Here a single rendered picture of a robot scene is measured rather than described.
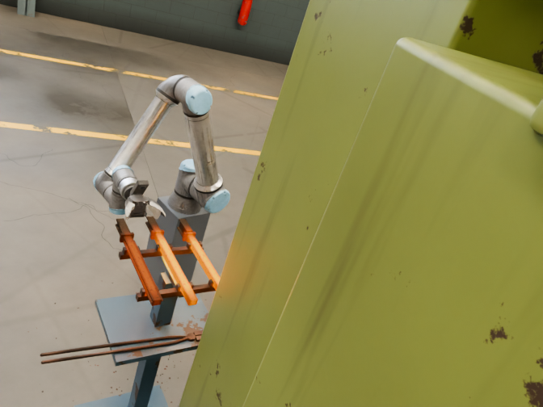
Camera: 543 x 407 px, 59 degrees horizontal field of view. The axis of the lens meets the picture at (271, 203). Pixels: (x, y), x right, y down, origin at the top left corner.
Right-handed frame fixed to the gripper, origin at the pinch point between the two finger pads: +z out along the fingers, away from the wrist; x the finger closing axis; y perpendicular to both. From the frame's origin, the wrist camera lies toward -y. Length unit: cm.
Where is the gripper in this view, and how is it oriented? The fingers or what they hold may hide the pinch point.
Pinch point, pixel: (147, 215)
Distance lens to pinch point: 194.7
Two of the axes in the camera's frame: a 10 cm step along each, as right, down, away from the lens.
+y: -2.9, 8.3, 4.7
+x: -8.3, 0.3, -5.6
